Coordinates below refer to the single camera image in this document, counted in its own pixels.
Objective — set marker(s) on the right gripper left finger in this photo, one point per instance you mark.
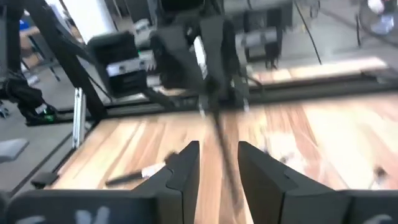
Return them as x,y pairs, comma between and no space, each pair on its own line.
183,186

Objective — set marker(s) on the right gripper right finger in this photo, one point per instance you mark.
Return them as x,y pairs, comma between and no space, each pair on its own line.
273,196

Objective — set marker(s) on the black fan makeup brush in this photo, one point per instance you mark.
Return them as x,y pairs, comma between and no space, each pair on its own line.
152,170

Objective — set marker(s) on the thin black makeup brush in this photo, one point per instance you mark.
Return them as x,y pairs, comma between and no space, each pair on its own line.
228,161

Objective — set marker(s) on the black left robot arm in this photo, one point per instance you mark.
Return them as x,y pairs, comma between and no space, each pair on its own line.
214,46

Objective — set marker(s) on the silver aluminium bar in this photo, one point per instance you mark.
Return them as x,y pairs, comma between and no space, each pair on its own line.
79,118

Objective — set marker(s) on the black electronics box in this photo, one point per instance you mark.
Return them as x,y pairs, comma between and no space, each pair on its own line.
118,49

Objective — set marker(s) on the grey chair seat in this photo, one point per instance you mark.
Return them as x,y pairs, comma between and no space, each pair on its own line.
12,149

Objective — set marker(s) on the black bundle with green light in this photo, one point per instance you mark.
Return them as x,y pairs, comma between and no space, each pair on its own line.
25,93

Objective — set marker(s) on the white building column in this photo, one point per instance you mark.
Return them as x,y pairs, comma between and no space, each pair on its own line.
90,15

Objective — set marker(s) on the black aluminium table frame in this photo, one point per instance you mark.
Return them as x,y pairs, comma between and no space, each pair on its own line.
311,90

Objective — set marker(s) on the black clamp bracket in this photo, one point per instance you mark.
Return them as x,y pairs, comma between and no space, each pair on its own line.
45,180

